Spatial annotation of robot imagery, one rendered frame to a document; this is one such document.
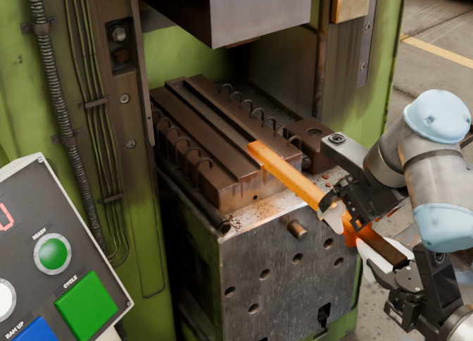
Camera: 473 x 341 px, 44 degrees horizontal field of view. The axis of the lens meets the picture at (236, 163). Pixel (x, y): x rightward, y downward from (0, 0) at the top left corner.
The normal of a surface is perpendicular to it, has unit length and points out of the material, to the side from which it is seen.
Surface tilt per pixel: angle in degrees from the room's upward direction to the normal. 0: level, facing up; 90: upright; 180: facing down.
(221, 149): 0
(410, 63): 0
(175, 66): 90
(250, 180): 90
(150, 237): 90
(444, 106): 30
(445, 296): 58
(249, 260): 90
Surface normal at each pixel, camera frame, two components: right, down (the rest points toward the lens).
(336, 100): 0.53, 0.49
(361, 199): 0.25, -0.46
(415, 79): -0.02, -0.81
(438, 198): -0.48, -0.37
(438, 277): 0.46, -0.02
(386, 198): -0.85, 0.33
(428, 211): -0.79, -0.17
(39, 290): 0.72, -0.14
